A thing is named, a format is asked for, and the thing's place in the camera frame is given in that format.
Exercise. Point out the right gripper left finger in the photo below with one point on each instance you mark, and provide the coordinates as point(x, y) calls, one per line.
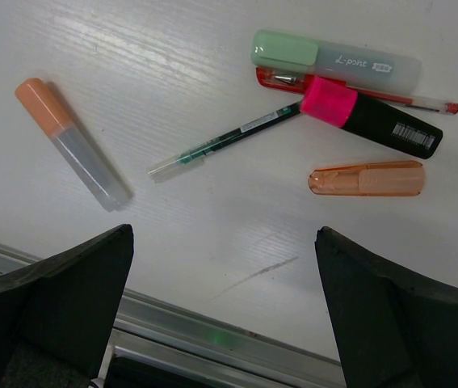
point(56, 315)

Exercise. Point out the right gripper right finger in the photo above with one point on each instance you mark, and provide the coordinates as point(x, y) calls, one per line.
point(393, 327)

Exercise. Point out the green ink pen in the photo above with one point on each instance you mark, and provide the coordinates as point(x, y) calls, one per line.
point(191, 158)

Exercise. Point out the orange cap clear highlighter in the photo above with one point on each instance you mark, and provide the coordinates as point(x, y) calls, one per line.
point(56, 123)

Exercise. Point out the orange translucent highlighter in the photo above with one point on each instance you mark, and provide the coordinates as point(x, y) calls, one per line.
point(397, 179)

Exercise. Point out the pink cap black highlighter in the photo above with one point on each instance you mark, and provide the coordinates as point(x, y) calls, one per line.
point(370, 118)

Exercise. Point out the mint L-point highlighter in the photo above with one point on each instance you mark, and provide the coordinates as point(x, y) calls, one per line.
point(361, 67)

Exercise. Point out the aluminium frame rail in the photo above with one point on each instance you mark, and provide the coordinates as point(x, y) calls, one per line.
point(153, 343)

